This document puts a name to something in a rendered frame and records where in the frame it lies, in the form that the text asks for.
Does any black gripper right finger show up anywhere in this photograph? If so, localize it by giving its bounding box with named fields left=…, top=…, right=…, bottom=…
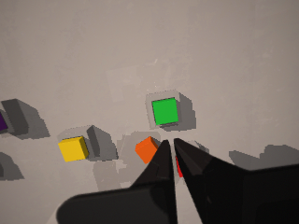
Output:
left=174, top=138, right=299, bottom=224

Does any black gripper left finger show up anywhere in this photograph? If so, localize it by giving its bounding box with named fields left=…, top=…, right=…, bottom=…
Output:
left=55, top=140, right=178, bottom=224

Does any red button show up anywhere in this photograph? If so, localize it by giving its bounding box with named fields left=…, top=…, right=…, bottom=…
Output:
left=170, top=140, right=200, bottom=177

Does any orange block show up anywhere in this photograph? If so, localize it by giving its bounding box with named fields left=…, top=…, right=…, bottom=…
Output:
left=135, top=136, right=158, bottom=164

